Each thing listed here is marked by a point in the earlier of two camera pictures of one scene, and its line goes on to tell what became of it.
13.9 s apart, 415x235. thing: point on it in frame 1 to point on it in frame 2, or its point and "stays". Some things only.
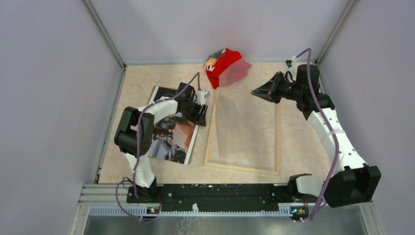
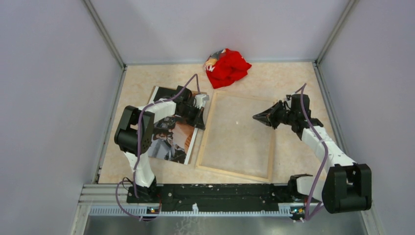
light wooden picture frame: [278, 155] to [228, 173]
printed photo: [172, 136] stays
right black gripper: [271, 87] to [268, 117]
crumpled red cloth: [225, 67] stays
